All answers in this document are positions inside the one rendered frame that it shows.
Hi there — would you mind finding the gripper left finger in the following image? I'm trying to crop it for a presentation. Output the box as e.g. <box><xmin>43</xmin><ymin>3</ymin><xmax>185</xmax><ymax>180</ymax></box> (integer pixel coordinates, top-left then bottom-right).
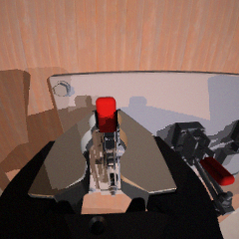
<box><xmin>0</xmin><ymin>110</ymin><xmax>99</xmax><ymax>239</ymax></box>

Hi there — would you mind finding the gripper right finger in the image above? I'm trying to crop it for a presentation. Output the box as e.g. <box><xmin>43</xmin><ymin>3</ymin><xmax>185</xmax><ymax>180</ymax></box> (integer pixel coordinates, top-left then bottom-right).
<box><xmin>116</xmin><ymin>109</ymin><xmax>224</xmax><ymax>239</ymax></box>

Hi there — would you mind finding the white fixture plate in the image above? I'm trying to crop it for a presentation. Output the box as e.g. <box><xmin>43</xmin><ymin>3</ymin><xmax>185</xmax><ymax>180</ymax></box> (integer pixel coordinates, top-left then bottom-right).
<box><xmin>49</xmin><ymin>71</ymin><xmax>239</xmax><ymax>159</ymax></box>

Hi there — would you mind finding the red-handled toggle clamp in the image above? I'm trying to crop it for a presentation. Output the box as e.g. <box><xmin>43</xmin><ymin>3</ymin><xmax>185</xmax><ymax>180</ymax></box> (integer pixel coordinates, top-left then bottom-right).
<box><xmin>96</xmin><ymin>97</ymin><xmax>123</xmax><ymax>197</ymax></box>

